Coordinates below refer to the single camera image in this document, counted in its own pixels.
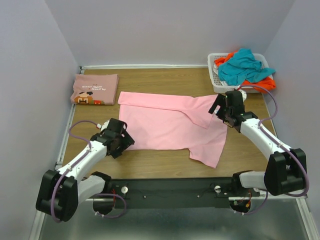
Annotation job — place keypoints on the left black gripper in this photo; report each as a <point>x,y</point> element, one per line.
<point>127,140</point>

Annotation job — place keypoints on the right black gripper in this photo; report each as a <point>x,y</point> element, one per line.
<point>220,100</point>

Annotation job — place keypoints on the bright pink t shirt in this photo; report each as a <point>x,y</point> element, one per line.
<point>174,122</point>

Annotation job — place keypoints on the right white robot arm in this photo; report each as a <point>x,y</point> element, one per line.
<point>286,170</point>

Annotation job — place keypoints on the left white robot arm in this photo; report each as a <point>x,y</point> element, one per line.
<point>62,190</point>

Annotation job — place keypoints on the white plastic laundry basket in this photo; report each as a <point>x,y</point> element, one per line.
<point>221,87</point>

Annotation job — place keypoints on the teal t shirt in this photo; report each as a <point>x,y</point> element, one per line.
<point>242,68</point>

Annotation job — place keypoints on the orange t shirt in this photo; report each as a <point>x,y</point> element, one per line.
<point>269,85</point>

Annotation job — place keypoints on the folded dusty pink printed shirt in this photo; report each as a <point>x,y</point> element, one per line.
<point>94,89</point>

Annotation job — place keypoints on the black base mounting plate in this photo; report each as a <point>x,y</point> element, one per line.
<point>172,193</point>

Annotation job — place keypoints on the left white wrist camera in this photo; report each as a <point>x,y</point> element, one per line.
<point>103,126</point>

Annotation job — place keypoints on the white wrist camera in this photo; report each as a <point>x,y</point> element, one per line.
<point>243,94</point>
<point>103,126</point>

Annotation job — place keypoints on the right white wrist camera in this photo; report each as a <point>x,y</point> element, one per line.
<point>243,94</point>

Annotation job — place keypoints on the aluminium rail frame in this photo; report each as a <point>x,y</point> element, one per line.
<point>239,153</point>

